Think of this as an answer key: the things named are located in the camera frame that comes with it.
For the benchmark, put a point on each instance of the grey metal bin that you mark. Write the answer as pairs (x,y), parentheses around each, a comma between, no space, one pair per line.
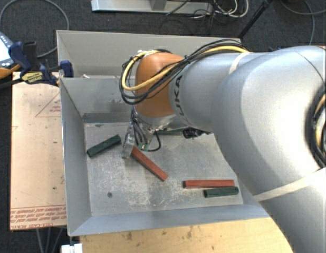
(120,183)

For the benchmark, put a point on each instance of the red-brown flat block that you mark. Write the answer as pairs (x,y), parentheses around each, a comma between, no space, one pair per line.
(209,184)
(149,165)

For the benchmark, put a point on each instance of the brown cardboard board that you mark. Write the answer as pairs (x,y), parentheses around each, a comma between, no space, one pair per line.
(36,151)

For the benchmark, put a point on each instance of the dark green flat block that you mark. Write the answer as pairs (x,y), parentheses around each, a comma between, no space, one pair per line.
(221,192)
(169,132)
(103,145)

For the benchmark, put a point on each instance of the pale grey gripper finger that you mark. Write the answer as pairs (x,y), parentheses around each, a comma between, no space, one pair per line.
(130,134)
(126,150)

